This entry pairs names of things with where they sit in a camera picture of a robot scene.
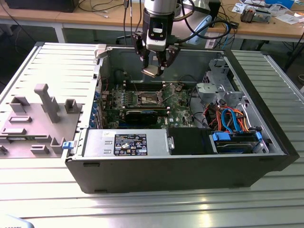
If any silver power supply unit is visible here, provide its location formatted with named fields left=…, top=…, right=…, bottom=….
left=82, top=129, right=171, bottom=157

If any white paper sheet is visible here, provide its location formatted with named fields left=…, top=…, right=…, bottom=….
left=275, top=13, right=300, bottom=25

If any black camera cable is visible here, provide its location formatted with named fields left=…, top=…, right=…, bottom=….
left=172, top=14, right=232, bottom=45

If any black PC case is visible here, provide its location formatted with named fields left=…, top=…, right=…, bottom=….
left=64, top=44, right=300, bottom=194

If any wooden desk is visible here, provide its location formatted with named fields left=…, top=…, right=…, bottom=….
left=0, top=0, right=147, bottom=43
left=206, top=0, right=304, bottom=52

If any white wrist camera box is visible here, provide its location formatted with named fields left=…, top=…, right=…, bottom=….
left=145, top=19, right=168, bottom=52

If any silver metal component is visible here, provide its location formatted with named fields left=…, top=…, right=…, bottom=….
left=254, top=9, right=272, bottom=24

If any grey parts rack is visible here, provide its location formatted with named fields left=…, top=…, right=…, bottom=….
left=0, top=83, right=84, bottom=160

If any white printed leaflet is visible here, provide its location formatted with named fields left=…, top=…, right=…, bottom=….
left=231, top=1, right=251, bottom=14

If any black graphics card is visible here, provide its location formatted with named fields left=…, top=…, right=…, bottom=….
left=124, top=109, right=159, bottom=125

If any silver topped CPU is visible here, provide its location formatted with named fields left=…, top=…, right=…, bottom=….
left=141, top=65, right=159, bottom=78

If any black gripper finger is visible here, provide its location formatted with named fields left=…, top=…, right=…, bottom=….
left=132, top=31, right=151, bottom=70
left=155, top=44, right=181, bottom=76

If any black computer box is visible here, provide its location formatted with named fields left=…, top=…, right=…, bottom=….
left=4, top=0, right=76, bottom=13

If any white plastic device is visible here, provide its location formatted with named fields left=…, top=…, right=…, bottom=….
left=0, top=214, right=33, bottom=228

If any hard disk in blue carrier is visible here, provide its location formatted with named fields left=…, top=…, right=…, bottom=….
left=211, top=131, right=263, bottom=155

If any silver metal drive cage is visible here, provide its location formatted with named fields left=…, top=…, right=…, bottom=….
left=196, top=58, right=249, bottom=109

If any orange wire bundle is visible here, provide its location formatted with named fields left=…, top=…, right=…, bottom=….
left=231, top=108, right=251, bottom=133

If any blue flat data wire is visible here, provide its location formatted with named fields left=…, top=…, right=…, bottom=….
left=220, top=107, right=243, bottom=133

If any copper finned CPU cooler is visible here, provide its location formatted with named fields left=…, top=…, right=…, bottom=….
left=240, top=6, right=257, bottom=24

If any green motherboard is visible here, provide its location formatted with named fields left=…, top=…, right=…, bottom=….
left=101, top=82, right=202, bottom=130

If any pale blue teach pendant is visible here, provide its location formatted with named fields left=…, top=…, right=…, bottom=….
left=190, top=15, right=213, bottom=45

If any black upright box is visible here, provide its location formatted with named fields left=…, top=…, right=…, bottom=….
left=208, top=0, right=222, bottom=27

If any black plastic bay shroud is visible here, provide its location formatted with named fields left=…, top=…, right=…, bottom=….
left=167, top=127, right=213, bottom=155

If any CPU socket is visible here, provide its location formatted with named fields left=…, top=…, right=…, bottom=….
left=135, top=90, right=166, bottom=107

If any blue cardboard box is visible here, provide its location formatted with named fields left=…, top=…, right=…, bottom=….
left=265, top=0, right=295, bottom=8

